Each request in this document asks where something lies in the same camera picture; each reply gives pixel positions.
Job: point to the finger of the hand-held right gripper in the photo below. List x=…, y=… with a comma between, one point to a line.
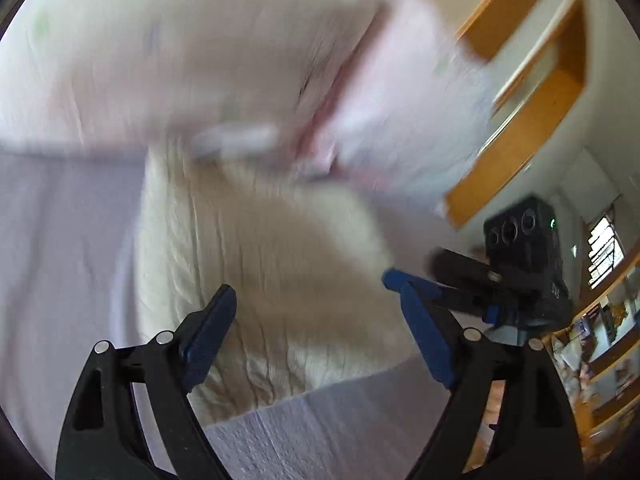
x=395, y=277
x=460, y=269

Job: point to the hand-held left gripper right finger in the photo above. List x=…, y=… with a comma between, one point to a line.
x=430, y=340

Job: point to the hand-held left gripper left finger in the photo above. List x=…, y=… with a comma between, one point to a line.
x=207, y=332

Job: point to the cream knitted garment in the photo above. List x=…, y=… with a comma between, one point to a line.
x=260, y=270

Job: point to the window with grille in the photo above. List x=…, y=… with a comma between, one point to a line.
x=602, y=250

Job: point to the wooden bookshelf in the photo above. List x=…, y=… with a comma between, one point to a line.
x=600, y=360

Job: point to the pale pink blanket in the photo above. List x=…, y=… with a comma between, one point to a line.
x=175, y=50

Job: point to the wooden wall cabinet frame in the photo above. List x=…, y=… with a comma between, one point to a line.
x=515, y=150

